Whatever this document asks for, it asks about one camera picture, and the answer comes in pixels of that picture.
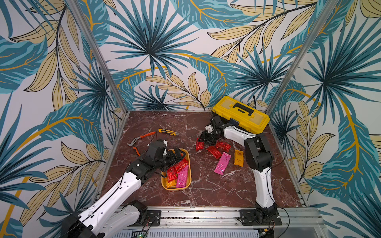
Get orange yellow tea bag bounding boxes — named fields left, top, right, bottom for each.
left=234, top=150, right=244, bottom=167

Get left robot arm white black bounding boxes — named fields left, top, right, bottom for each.
left=60, top=139, right=186, bottom=238

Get small orange tea bag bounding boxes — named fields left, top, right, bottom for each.
left=166, top=180, right=177, bottom=189

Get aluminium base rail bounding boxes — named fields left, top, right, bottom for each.
left=69, top=206, right=326, bottom=238

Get yellow black toolbox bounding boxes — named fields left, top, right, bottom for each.
left=212, top=96, right=270, bottom=134

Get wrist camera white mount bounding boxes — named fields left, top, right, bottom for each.
left=205, top=125, right=213, bottom=133
left=162, top=141, right=168, bottom=158

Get red tea bag in box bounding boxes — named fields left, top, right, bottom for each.
left=166, top=159, right=189, bottom=182

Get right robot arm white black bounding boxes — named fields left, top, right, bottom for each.
left=197, top=116, right=277, bottom=220

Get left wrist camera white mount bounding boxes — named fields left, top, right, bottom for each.
left=162, top=141, right=168, bottom=158

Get yellow plastic storage box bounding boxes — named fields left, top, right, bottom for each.
left=161, top=149, right=192, bottom=191

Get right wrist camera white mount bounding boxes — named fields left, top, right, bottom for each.
left=205, top=125, right=213, bottom=133

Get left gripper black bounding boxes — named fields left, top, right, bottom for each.
left=154, top=147, right=186, bottom=173

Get pink tea bag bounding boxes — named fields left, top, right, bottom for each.
left=176, top=165, right=189, bottom=188
left=214, top=152, right=231, bottom=175

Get yellow black utility knife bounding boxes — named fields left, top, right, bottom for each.
left=158, top=129, right=179, bottom=136

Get red tea bag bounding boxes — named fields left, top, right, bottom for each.
left=207, top=146, right=222, bottom=160
left=195, top=141, right=205, bottom=151
left=215, top=141, right=231, bottom=152
left=166, top=159, right=189, bottom=182

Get orange handled pliers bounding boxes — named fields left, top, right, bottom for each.
left=127, top=131, right=156, bottom=156

